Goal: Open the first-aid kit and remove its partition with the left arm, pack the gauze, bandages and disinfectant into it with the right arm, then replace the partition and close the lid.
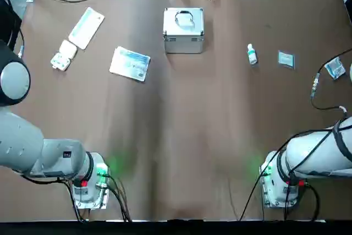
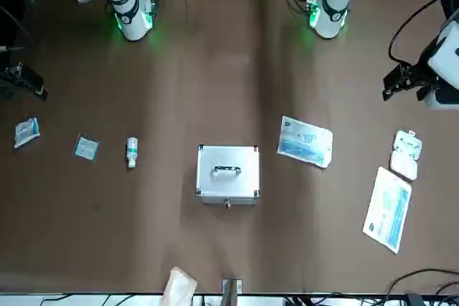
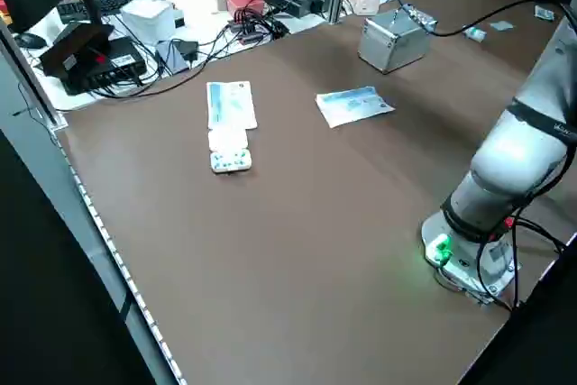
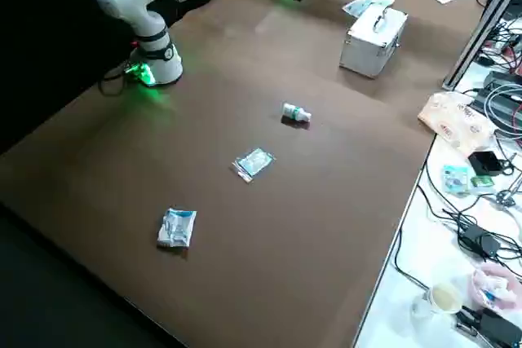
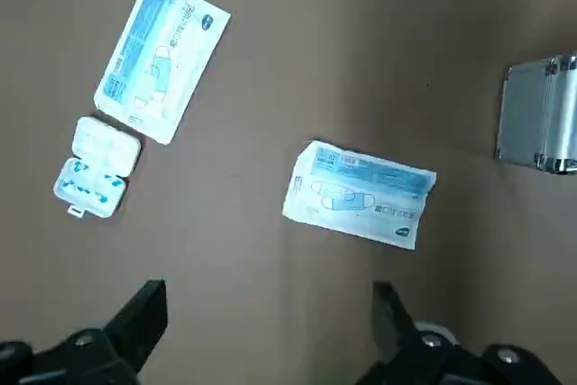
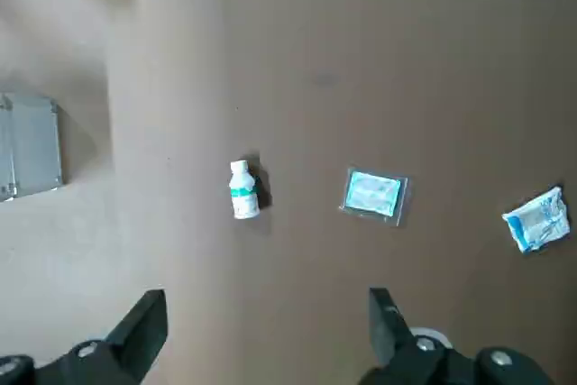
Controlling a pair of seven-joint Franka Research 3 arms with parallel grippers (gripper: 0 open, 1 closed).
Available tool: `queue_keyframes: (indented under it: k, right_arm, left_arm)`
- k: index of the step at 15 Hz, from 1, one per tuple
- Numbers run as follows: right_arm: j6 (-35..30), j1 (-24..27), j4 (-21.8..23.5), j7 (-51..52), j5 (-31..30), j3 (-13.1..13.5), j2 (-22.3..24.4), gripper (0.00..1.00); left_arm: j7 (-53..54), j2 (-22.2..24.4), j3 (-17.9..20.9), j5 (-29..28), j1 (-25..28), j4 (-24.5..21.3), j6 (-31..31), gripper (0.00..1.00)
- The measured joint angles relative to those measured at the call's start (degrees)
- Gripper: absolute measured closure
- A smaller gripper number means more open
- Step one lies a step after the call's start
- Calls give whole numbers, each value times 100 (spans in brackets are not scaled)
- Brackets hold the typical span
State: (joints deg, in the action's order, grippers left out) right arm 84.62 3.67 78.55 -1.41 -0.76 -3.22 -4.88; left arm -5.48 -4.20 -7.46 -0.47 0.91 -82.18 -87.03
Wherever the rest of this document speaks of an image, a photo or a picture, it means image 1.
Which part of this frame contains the aluminium first-aid case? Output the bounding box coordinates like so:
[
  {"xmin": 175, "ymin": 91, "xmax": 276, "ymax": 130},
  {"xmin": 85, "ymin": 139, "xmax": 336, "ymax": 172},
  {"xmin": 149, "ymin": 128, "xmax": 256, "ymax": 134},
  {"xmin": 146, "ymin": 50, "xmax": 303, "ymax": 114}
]
[{"xmin": 162, "ymin": 8, "xmax": 206, "ymax": 54}]

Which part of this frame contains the white disinfectant bottle green label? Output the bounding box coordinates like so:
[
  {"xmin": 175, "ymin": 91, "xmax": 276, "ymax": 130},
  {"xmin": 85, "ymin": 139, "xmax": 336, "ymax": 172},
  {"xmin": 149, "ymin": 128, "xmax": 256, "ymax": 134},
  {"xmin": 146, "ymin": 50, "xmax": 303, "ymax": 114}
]
[{"xmin": 246, "ymin": 43, "xmax": 259, "ymax": 66}]

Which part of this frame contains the small clear gauze packet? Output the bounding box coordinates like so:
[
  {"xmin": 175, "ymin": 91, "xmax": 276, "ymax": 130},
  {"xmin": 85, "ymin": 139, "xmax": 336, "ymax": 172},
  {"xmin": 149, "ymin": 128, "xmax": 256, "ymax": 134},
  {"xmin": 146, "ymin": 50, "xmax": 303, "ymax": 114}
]
[{"xmin": 277, "ymin": 50, "xmax": 299, "ymax": 70}]

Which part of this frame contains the open white plastic pill box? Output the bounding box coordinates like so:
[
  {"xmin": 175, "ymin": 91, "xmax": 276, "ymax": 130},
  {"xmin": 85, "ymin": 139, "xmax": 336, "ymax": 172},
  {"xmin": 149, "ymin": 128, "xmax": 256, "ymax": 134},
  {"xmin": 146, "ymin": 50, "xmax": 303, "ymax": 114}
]
[{"xmin": 50, "ymin": 39, "xmax": 78, "ymax": 72}]

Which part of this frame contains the large flat blue white packet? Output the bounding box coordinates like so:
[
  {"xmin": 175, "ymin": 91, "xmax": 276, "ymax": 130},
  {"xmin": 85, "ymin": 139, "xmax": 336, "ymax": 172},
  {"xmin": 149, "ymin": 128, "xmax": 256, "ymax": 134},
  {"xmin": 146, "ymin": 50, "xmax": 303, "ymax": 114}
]
[{"xmin": 109, "ymin": 46, "xmax": 152, "ymax": 83}]

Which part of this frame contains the long white teal pouch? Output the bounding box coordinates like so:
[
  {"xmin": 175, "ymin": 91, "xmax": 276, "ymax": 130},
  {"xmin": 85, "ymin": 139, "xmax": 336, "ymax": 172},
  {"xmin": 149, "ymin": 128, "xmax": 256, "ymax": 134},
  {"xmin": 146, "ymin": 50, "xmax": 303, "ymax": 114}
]
[{"xmin": 68, "ymin": 7, "xmax": 106, "ymax": 51}]

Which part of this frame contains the crumpled blue white bandage packet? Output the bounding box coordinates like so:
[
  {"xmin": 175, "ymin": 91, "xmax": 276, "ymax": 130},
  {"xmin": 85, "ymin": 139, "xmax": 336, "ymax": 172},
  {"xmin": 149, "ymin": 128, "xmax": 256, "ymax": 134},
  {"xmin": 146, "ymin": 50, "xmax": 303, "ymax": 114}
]
[{"xmin": 324, "ymin": 57, "xmax": 347, "ymax": 80}]

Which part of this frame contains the black base cable bundle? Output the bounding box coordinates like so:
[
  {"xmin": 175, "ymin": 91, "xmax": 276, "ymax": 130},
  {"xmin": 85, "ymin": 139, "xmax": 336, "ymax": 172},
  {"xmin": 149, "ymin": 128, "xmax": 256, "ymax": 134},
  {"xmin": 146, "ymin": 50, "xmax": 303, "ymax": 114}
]
[{"xmin": 106, "ymin": 173, "xmax": 133, "ymax": 222}]

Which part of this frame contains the long black arm cable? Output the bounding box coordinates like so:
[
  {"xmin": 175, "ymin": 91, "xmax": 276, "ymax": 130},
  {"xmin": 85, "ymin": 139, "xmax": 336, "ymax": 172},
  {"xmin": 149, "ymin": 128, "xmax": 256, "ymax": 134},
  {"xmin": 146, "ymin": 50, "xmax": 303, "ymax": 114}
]
[{"xmin": 239, "ymin": 127, "xmax": 342, "ymax": 222}]

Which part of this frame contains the black cable silver connector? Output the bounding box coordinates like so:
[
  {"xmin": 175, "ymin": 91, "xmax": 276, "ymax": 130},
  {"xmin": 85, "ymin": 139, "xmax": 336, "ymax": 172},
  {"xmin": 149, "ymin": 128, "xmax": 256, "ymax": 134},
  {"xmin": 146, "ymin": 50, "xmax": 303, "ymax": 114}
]
[{"xmin": 310, "ymin": 50, "xmax": 352, "ymax": 114}]

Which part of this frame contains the black looped base cable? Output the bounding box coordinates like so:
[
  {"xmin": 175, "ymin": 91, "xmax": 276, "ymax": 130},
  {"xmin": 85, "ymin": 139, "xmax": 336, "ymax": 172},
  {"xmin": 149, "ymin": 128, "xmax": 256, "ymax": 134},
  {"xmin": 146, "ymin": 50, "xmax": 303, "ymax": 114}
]
[{"xmin": 302, "ymin": 184, "xmax": 321, "ymax": 222}]

